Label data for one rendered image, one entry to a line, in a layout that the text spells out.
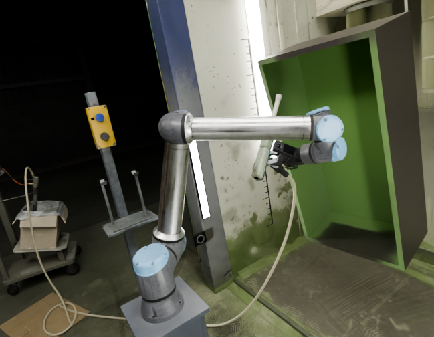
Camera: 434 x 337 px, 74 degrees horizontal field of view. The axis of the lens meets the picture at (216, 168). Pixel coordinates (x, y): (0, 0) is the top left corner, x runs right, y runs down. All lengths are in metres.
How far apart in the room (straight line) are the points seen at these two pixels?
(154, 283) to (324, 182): 1.39
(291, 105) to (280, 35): 0.86
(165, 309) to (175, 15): 1.66
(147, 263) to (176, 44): 1.36
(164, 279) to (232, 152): 1.20
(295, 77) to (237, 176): 0.84
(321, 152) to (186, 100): 1.08
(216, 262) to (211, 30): 1.68
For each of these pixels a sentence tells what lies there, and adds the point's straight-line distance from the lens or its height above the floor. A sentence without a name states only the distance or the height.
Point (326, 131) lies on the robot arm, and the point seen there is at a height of 1.33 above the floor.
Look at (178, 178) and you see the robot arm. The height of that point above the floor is 1.18.
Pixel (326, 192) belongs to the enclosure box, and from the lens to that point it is 2.22.
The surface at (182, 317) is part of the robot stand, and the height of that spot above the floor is 0.64.
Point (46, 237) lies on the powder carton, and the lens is 3.26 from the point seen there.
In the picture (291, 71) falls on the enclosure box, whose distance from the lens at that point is 1.87.
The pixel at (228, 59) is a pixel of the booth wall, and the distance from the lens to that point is 2.21.
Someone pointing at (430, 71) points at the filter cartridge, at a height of 1.40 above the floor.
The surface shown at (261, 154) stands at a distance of 1.35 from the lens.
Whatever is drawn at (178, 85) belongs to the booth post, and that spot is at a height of 1.59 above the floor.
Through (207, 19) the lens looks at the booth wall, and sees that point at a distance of 2.18.
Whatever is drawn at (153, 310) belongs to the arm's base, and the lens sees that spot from 1.37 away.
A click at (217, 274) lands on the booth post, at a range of 2.40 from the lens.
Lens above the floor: 1.51
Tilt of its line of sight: 15 degrees down
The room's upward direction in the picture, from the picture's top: 10 degrees counter-clockwise
